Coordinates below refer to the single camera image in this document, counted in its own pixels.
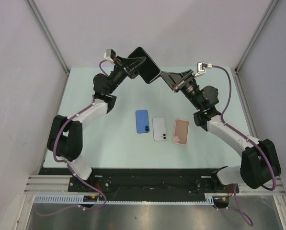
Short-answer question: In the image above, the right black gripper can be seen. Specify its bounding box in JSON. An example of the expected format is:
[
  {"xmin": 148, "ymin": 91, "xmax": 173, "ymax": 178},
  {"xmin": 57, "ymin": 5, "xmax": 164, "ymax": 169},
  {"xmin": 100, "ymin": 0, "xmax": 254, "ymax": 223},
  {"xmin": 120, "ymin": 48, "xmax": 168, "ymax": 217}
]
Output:
[{"xmin": 157, "ymin": 71, "xmax": 200, "ymax": 111}]

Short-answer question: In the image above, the aluminium frame post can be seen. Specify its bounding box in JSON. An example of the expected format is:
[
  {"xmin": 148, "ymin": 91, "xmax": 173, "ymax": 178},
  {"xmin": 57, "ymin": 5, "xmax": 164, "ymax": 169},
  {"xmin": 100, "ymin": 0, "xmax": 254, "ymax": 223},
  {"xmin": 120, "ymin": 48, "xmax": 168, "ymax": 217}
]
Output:
[
  {"xmin": 234, "ymin": 0, "xmax": 281, "ymax": 74},
  {"xmin": 25, "ymin": 0, "xmax": 70, "ymax": 76}
]

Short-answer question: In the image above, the white phone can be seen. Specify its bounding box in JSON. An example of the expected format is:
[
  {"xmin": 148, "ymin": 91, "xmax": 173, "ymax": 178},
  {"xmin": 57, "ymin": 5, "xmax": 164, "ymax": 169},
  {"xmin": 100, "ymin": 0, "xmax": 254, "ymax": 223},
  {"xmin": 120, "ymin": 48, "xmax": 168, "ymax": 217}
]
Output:
[{"xmin": 152, "ymin": 117, "xmax": 167, "ymax": 141}]

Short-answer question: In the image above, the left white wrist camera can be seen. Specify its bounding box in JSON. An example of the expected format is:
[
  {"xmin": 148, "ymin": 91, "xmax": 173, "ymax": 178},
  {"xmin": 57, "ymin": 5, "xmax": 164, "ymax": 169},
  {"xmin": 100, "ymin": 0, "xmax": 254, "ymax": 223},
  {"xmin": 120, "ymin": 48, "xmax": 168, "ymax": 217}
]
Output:
[{"xmin": 104, "ymin": 49, "xmax": 116, "ymax": 64}]

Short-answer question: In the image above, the pink phone case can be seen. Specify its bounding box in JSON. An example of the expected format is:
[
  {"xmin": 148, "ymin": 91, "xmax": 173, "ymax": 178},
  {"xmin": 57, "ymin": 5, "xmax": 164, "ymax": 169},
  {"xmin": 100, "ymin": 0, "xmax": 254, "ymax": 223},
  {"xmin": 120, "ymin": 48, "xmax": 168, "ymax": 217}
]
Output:
[{"xmin": 173, "ymin": 119, "xmax": 189, "ymax": 145}]

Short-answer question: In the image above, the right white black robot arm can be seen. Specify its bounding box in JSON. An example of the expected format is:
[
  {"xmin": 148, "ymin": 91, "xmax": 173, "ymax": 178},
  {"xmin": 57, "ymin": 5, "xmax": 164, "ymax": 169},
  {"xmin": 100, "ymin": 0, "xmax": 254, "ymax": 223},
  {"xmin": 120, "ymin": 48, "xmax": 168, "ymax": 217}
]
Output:
[{"xmin": 160, "ymin": 63, "xmax": 281, "ymax": 192}]

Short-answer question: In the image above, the grey slotted cable duct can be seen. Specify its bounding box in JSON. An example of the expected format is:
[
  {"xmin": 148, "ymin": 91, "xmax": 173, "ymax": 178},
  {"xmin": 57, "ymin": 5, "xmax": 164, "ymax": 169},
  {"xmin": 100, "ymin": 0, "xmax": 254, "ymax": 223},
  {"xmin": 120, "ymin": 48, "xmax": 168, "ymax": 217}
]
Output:
[{"xmin": 34, "ymin": 194, "xmax": 217, "ymax": 205}]

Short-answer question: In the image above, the aluminium front rail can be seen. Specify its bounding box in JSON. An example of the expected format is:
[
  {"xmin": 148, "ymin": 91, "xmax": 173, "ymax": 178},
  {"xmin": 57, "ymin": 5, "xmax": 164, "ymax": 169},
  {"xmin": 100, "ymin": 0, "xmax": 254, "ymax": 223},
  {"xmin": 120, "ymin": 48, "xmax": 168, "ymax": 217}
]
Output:
[{"xmin": 25, "ymin": 175, "xmax": 286, "ymax": 196}]

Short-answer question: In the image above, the right aluminium frame post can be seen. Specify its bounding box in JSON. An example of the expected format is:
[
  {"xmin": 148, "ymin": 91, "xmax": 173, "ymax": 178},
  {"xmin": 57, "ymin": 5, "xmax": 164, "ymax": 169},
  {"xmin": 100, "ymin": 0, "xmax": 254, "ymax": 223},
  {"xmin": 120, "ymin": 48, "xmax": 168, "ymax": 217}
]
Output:
[{"xmin": 234, "ymin": 0, "xmax": 281, "ymax": 74}]

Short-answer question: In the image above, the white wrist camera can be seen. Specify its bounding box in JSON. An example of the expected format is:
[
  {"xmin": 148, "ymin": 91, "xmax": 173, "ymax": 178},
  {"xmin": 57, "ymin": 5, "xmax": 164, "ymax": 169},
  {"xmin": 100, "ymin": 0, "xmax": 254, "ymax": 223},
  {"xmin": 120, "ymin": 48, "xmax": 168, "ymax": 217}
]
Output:
[
  {"xmin": 104, "ymin": 49, "xmax": 116, "ymax": 64},
  {"xmin": 194, "ymin": 62, "xmax": 213, "ymax": 77}
]

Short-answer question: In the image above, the blue phone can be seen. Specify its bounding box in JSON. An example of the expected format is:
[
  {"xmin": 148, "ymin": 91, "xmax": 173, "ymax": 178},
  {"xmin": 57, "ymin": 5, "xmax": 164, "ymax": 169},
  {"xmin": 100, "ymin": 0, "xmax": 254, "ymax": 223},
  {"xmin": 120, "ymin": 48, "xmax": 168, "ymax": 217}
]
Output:
[{"xmin": 135, "ymin": 110, "xmax": 150, "ymax": 134}]

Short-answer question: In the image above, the left aluminium frame post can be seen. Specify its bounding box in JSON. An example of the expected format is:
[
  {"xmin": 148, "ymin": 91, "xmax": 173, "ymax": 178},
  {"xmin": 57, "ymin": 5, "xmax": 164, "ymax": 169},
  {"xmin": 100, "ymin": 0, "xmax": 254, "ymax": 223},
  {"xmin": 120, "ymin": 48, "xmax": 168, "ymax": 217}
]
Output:
[{"xmin": 25, "ymin": 0, "xmax": 70, "ymax": 76}]

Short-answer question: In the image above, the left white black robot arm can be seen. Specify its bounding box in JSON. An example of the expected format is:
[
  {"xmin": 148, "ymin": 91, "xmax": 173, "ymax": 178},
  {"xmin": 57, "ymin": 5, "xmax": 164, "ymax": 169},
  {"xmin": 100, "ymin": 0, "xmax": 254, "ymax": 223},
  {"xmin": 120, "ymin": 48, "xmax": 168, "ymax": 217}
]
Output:
[{"xmin": 47, "ymin": 56, "xmax": 146, "ymax": 192}]

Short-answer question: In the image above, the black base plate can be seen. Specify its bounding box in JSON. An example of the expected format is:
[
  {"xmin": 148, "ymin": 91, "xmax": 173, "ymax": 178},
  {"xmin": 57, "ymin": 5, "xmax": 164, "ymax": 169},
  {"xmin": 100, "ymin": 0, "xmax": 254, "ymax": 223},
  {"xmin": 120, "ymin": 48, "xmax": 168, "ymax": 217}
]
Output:
[{"xmin": 38, "ymin": 166, "xmax": 240, "ymax": 201}]

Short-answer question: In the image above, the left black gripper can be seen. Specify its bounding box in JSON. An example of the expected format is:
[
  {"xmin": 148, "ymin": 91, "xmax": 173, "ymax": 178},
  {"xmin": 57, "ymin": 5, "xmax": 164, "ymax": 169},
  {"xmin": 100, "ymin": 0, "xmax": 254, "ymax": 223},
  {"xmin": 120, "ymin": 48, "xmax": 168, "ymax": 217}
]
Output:
[{"xmin": 108, "ymin": 56, "xmax": 149, "ymax": 95}]

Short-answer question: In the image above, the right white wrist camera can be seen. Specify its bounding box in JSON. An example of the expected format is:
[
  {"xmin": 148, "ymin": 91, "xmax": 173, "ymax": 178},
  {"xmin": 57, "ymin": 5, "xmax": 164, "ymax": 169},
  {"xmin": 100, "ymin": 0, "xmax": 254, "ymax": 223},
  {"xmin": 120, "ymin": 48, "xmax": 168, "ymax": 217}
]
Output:
[{"xmin": 194, "ymin": 62, "xmax": 213, "ymax": 77}]

